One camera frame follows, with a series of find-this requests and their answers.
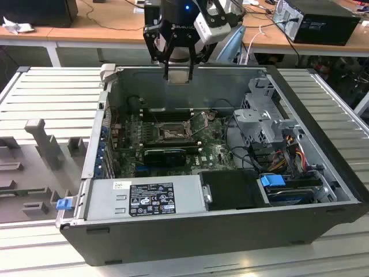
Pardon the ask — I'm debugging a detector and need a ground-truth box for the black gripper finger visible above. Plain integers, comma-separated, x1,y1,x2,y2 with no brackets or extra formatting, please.
143,21,175,81
186,32,203,82

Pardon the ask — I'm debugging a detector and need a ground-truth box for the small CPU plate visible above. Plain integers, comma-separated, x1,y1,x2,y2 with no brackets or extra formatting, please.
168,70,190,85

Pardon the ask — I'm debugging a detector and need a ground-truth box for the metal socket cover frame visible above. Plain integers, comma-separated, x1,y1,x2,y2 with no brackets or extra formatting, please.
189,110,216,137

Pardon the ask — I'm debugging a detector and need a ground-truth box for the black RAM slot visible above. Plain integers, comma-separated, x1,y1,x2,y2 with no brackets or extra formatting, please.
140,107,193,115
140,114,193,122
119,144,202,154
140,137,197,145

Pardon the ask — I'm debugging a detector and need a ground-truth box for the CPU socket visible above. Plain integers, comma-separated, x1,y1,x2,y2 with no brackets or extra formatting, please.
157,121,194,142

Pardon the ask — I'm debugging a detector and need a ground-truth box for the black disk bay cover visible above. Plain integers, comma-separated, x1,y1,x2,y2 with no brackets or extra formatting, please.
198,170,272,211

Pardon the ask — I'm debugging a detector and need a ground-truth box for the small black upright box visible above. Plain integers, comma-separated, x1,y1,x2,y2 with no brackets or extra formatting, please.
144,3,161,29

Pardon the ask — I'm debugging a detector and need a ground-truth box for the pale blue teach pendant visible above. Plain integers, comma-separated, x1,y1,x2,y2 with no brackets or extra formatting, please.
216,25,246,66

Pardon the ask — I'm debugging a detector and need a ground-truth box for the grey case latch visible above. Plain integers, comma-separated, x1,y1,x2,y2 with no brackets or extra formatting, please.
99,63,117,88

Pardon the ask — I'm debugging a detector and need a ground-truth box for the wooden desk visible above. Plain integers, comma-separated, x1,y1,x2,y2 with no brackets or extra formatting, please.
0,0,246,68
241,0,369,68

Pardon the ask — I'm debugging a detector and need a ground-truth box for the grey metal drive cage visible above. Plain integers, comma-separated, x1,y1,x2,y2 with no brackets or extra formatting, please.
232,76,307,145

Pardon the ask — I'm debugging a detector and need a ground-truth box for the green motherboard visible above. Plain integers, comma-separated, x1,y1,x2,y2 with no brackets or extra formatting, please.
111,109,240,178

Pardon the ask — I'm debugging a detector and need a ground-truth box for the black graphics card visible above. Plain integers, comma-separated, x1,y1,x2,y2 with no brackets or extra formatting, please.
143,148,187,167

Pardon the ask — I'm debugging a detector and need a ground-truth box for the large black box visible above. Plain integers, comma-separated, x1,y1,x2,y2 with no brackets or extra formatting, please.
0,0,79,28

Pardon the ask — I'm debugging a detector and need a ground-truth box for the black desktop PC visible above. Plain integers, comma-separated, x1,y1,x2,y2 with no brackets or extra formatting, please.
273,0,362,47

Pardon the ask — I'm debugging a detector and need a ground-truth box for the crumpled white paper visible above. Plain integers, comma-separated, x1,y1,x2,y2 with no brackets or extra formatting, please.
2,16,36,35

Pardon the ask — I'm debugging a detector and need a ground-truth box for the silver metal latch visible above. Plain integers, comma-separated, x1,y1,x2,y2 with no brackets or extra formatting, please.
202,184,214,204

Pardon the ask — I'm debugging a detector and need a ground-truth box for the black power supply label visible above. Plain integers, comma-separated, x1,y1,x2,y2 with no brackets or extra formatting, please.
128,182,175,218

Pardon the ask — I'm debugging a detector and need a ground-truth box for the blue disk carrier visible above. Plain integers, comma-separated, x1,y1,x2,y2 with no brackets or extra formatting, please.
259,174,286,190

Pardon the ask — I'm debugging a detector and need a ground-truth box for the silver power supply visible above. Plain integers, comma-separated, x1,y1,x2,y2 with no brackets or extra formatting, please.
85,174,207,220

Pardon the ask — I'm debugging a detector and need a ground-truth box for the hard disk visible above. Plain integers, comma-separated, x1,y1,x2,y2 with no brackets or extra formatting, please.
266,187,315,207

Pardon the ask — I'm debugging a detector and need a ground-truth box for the grey parts rack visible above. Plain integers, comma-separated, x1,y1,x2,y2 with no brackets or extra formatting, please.
0,118,91,223

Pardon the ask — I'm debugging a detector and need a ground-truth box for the black open PC case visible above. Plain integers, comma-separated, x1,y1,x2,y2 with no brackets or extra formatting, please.
54,65,369,268

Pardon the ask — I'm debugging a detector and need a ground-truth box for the green RAM stick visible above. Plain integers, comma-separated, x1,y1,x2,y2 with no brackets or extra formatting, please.
0,188,31,197

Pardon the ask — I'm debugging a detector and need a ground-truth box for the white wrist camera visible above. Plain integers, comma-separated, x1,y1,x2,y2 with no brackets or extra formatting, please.
193,8,232,46

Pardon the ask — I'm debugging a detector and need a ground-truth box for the thin black desk cable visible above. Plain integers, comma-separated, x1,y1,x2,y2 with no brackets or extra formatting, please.
85,0,145,31

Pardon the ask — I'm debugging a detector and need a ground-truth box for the black arched wire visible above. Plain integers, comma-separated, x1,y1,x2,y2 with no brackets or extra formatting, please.
206,98,235,113

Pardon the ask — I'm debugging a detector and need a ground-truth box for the white cable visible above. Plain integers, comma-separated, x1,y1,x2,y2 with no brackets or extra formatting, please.
244,25,271,65

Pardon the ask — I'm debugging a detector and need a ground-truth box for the black power cable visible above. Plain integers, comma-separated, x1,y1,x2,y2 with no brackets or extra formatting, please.
270,18,301,58

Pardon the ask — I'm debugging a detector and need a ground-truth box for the black looped wire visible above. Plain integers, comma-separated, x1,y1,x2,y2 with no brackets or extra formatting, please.
226,145,262,171

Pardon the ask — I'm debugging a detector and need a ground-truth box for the yellow wire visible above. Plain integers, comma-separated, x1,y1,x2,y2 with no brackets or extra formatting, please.
266,156,287,171

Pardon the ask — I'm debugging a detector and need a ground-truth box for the red orange wire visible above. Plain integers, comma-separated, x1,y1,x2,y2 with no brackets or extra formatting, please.
296,145,307,169

